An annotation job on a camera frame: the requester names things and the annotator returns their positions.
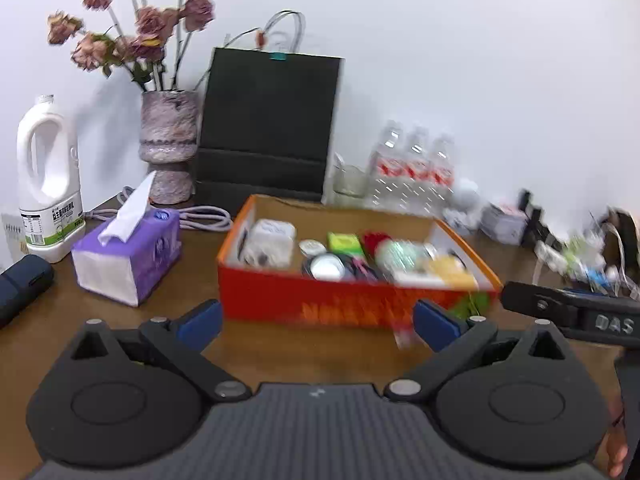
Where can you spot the white ribbed lid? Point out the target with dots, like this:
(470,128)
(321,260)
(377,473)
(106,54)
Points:
(325,267)

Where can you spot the white robot speaker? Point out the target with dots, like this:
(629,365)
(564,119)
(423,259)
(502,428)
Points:
(465,195)

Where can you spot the white paper packet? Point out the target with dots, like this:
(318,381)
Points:
(272,240)

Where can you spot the clear plastic spoon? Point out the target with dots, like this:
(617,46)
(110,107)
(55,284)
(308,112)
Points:
(339,161)

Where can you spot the mottled purple vase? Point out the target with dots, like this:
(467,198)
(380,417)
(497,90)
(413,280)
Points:
(167,130)

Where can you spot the white power strip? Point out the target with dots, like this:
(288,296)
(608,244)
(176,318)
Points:
(550,257)

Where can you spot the purple tissue box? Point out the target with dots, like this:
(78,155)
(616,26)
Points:
(135,255)

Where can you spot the green spray bottle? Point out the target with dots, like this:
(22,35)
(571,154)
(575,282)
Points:
(580,252)

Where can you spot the orange cardboard box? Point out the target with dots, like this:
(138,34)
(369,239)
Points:
(280,295)

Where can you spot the black paper bag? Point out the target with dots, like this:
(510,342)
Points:
(265,110)

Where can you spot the small black box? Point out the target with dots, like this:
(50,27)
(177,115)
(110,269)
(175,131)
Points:
(525,200)

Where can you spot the grey tin box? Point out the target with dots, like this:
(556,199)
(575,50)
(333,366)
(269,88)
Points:
(502,222)

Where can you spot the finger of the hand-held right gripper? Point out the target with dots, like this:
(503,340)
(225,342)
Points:
(540,304)

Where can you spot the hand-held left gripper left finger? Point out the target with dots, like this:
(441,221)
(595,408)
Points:
(200,322)

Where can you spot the small round silver tin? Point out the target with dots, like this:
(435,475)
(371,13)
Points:
(312,246)

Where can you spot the red fabric rose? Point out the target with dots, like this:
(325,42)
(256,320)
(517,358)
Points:
(375,241)

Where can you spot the blue small gadget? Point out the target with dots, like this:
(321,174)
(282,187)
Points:
(597,276)

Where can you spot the dark blue case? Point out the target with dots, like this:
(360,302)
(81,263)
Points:
(20,280)

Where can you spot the tall black box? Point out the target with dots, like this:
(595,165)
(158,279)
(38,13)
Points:
(534,227)

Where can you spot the green white tissue packet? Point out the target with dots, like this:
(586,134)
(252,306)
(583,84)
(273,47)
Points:
(345,243)

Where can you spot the white detergent jug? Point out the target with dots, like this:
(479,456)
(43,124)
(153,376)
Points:
(50,175)

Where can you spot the dried pink flower bouquet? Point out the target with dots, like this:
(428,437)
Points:
(150,20)

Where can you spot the iridescent plastic ball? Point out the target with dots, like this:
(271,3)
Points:
(405,255)

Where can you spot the clear water bottle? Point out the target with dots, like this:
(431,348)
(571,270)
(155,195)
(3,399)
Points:
(415,172)
(385,170)
(441,175)

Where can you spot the glass cup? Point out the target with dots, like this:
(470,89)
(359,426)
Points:
(350,182)

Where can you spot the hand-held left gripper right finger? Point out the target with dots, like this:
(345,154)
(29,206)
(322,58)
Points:
(435,325)

